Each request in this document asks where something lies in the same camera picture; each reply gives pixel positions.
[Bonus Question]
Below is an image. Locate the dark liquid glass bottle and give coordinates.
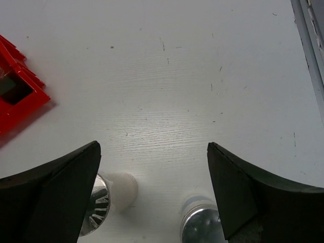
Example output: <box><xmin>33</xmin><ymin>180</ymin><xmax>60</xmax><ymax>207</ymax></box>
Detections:
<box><xmin>1</xmin><ymin>68</ymin><xmax>33</xmax><ymax>106</ymax></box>

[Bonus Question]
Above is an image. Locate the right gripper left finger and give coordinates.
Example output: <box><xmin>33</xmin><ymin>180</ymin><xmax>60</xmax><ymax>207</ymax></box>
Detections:
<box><xmin>1</xmin><ymin>141</ymin><xmax>101</xmax><ymax>242</ymax></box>

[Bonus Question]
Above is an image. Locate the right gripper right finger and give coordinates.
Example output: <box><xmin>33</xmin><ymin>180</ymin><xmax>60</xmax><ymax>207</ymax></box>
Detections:
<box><xmin>207</xmin><ymin>142</ymin><xmax>323</xmax><ymax>242</ymax></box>

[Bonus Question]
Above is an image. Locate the silver lid blue label jar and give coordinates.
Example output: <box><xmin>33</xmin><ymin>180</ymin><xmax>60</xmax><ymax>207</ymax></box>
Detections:
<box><xmin>180</xmin><ymin>194</ymin><xmax>227</xmax><ymax>243</ymax></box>

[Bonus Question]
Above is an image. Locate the red plastic organizer tray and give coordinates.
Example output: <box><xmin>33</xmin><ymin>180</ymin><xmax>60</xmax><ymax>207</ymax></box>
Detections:
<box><xmin>1</xmin><ymin>36</ymin><xmax>50</xmax><ymax>135</ymax></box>

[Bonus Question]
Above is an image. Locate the aluminium table frame rail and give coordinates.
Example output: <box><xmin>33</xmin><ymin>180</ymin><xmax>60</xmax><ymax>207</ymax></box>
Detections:
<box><xmin>291</xmin><ymin>0</ymin><xmax>323</xmax><ymax>109</ymax></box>

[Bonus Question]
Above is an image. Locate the silver lid white powder jar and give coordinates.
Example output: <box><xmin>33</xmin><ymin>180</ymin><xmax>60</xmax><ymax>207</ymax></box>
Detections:
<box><xmin>79</xmin><ymin>172</ymin><xmax>138</xmax><ymax>237</ymax></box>

